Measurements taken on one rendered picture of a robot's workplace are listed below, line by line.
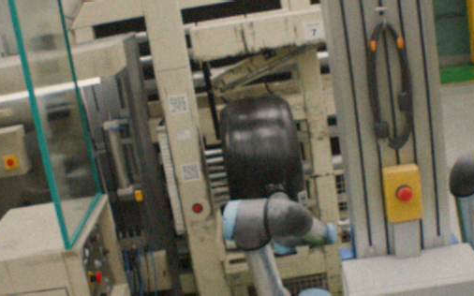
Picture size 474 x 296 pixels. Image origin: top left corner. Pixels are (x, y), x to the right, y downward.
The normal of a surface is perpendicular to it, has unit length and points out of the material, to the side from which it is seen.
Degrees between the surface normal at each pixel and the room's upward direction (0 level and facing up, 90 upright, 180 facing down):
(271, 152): 66
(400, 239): 90
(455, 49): 90
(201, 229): 90
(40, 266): 90
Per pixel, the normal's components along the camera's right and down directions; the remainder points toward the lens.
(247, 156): -0.05, -0.13
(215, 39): 0.01, 0.28
